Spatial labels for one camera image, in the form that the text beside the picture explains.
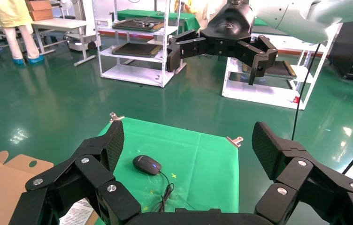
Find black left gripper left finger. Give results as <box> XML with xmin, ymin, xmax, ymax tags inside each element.
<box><xmin>8</xmin><ymin>120</ymin><xmax>142</xmax><ymax>225</ymax></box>

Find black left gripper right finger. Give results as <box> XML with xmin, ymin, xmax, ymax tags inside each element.
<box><xmin>252</xmin><ymin>121</ymin><xmax>353</xmax><ymax>225</ymax></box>

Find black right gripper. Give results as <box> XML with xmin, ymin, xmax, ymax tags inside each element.
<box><xmin>166</xmin><ymin>2</ymin><xmax>279</xmax><ymax>86</ymax></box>

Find white printed instruction sheet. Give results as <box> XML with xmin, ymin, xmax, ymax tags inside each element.
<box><xmin>59</xmin><ymin>198</ymin><xmax>95</xmax><ymax>225</ymax></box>

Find white metal shelf rack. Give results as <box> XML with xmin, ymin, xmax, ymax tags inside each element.
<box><xmin>221</xmin><ymin>23</ymin><xmax>343</xmax><ymax>111</ymax></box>
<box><xmin>92</xmin><ymin>0</ymin><xmax>187</xmax><ymax>89</ymax></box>

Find green covered background table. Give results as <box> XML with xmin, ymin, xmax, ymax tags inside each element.
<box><xmin>116</xmin><ymin>9</ymin><xmax>201</xmax><ymax>33</ymax></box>

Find silver metal binder clip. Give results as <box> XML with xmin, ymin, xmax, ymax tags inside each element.
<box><xmin>226</xmin><ymin>136</ymin><xmax>244</xmax><ymax>149</ymax></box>
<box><xmin>109</xmin><ymin>112</ymin><xmax>125</xmax><ymax>124</ymax></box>

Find empty black tray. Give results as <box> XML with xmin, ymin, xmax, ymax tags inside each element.
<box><xmin>111</xmin><ymin>42</ymin><xmax>163</xmax><ymax>59</ymax></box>

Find black tray with tools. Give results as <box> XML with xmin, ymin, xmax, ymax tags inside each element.
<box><xmin>112</xmin><ymin>18</ymin><xmax>165</xmax><ymax>34</ymax></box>

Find green table cloth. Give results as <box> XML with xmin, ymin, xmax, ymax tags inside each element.
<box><xmin>94</xmin><ymin>117</ymin><xmax>240</xmax><ymax>225</ymax></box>

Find black cabinet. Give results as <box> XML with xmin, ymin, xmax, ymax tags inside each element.
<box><xmin>329</xmin><ymin>19</ymin><xmax>353</xmax><ymax>83</ymax></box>

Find white wheeled machine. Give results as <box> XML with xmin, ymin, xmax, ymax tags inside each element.
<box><xmin>66</xmin><ymin>0</ymin><xmax>101</xmax><ymax>52</ymax></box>

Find white work table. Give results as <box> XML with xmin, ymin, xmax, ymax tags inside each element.
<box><xmin>31</xmin><ymin>17</ymin><xmax>97</xmax><ymax>67</ymax></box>

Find closed brown cardboard carton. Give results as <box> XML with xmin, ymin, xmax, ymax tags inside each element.
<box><xmin>25</xmin><ymin>0</ymin><xmax>54</xmax><ymax>22</ymax></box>

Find person's feet in blue covers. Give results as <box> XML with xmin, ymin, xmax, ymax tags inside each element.
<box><xmin>0</xmin><ymin>0</ymin><xmax>45</xmax><ymax>66</ymax></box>

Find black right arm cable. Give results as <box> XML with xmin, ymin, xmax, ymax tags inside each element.
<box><xmin>291</xmin><ymin>43</ymin><xmax>322</xmax><ymax>141</ymax></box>

